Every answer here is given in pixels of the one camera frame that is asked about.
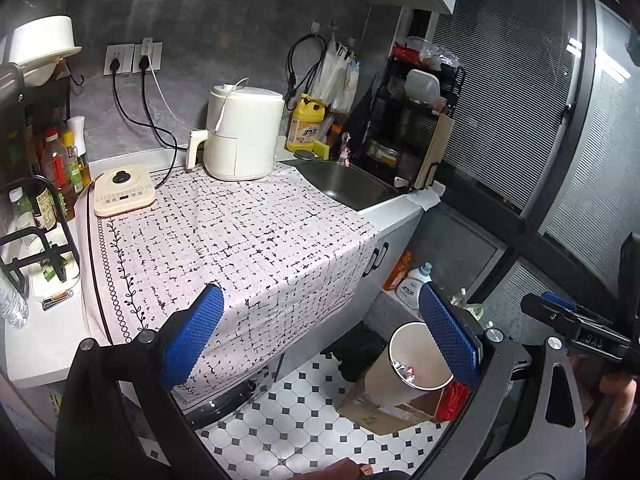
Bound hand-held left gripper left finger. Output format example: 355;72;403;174
54;282;226;480

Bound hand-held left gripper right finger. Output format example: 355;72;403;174
412;280;588;480

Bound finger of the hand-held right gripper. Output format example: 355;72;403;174
542;291;620;328
520;294;581;333

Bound silver foil wrapper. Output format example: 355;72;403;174
393;358;418;383

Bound beige waste bin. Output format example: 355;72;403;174
365;322;455;406

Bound person's right hand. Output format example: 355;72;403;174
575;355;640;446

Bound green white refill bag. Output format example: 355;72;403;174
450;287;488;321

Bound white laundry detergent bottle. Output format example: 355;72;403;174
396;262;433;311

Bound red plastic bag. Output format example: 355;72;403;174
434;381;471;423

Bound washing machine door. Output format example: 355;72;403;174
187;367;273;431

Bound orange detergent bottle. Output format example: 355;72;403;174
384;251;413;292

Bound patterned pink tablecloth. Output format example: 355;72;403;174
80;162;381;408

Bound black cloth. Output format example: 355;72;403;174
320;327;388;383

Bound cardboard box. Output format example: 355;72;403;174
336;380;451;436

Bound grey sink cabinet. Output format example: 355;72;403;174
350;205;426;321

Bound white folded cloth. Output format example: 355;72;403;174
405;180;446;211

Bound beige appliance with black knob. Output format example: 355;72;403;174
92;164;158;218

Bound person's left foot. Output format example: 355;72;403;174
305;457;401;480

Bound steel sink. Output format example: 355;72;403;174
295;160;401;213

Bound ribbed clear water bottle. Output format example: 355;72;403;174
0;285;28;331

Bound wooden cutting board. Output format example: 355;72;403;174
409;112;456;192

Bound white air fryer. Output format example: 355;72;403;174
186;85;286;182

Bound yellow cap oil bottle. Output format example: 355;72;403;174
61;131;85;196

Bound red cap sauce bottle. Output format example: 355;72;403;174
41;128;76;221

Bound black dish rack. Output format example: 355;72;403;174
350;35;466;193

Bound white oil sprayer bottle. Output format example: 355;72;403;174
67;116;93;188

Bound yellow detergent bottle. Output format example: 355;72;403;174
286;93;326;153

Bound white plastic container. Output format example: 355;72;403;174
404;69;442;103

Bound crinkled clear plastic bag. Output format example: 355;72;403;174
405;36;458;71

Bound white jugs on counter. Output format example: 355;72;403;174
310;35;361;113

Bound white bowl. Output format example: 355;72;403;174
9;15;83;68

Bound black wire rack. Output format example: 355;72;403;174
0;175;81;291

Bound white power cable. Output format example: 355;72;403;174
146;40;250;132

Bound black power cable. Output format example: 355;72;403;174
111;62;180;152
141;60;180;192

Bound coiled black cable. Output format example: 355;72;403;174
285;32;328;111

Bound white wall socket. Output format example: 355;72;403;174
103;44;136;77
132;40;163;72

